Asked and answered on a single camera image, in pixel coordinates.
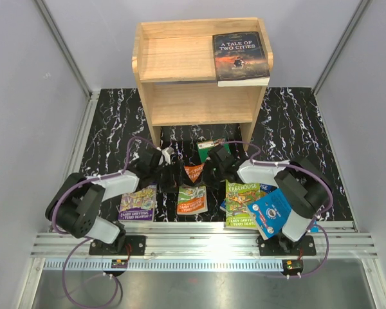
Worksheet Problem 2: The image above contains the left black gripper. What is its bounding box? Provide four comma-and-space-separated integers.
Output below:
150, 160, 194, 194

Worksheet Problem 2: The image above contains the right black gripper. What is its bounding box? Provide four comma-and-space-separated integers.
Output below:
194, 161, 225, 192

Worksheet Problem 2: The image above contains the orange 78-Storey Treehouse book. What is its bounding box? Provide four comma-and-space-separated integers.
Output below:
176, 164, 208, 216

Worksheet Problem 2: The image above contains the dark Tale of Two Cities book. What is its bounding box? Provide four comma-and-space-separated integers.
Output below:
212, 32, 270, 87

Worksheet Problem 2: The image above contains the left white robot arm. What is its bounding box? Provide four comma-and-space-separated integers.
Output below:
45, 147, 181, 256

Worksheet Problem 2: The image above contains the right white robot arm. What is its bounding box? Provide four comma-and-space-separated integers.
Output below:
203, 145, 333, 256

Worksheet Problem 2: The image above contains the green coin cover book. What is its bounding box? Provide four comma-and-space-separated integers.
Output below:
196, 137, 232, 165

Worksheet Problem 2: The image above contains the green 65-Storey Treehouse book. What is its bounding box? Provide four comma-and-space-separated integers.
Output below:
225, 181, 260, 230

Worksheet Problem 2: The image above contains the purple 52-Storey Treehouse book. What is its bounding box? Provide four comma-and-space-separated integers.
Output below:
118, 185, 157, 222

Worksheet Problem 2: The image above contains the dark blue 91-Storey Treehouse book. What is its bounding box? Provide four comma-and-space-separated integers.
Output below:
219, 183, 276, 212

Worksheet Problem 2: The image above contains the light blue paperback book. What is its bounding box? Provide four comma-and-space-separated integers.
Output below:
246, 189, 291, 240

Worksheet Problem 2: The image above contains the black marble pattern mat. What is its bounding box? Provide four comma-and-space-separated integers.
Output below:
76, 88, 353, 221

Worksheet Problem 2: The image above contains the wooden two-tier shelf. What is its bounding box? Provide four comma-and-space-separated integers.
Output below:
132, 17, 273, 146

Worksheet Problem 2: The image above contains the blue Storey Treehouse book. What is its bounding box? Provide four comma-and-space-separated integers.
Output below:
308, 224, 319, 233

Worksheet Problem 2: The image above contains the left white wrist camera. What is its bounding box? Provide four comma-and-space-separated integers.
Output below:
159, 147, 174, 165

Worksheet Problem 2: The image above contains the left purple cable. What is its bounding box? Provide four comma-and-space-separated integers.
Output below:
51, 136, 161, 307

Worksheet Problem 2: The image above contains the aluminium rail frame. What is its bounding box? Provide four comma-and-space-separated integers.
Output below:
21, 91, 386, 308

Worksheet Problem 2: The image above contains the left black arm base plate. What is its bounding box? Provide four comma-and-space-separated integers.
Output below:
89, 235, 147, 256

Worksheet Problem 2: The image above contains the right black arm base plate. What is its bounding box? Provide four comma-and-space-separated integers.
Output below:
256, 236, 317, 256

